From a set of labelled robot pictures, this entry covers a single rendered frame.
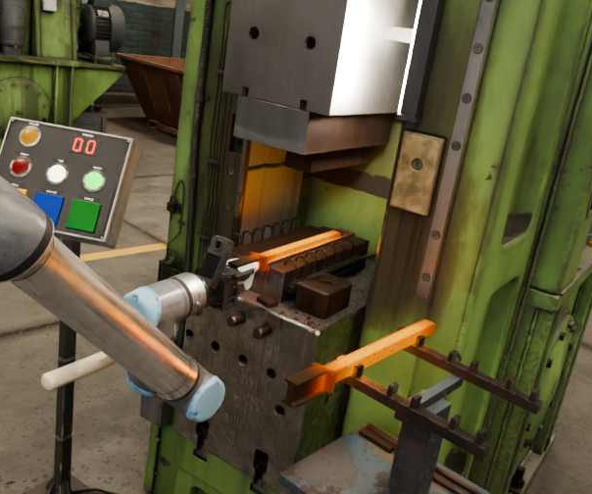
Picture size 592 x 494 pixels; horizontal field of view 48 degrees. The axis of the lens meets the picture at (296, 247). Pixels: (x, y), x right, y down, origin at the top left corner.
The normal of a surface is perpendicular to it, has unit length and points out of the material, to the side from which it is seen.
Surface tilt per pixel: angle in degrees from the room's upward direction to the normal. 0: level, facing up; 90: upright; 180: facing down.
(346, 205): 90
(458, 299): 90
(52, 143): 60
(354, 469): 0
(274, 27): 90
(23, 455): 0
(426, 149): 90
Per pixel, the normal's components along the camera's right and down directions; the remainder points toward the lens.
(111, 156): -0.07, -0.22
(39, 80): 0.61, 0.33
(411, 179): -0.56, 0.18
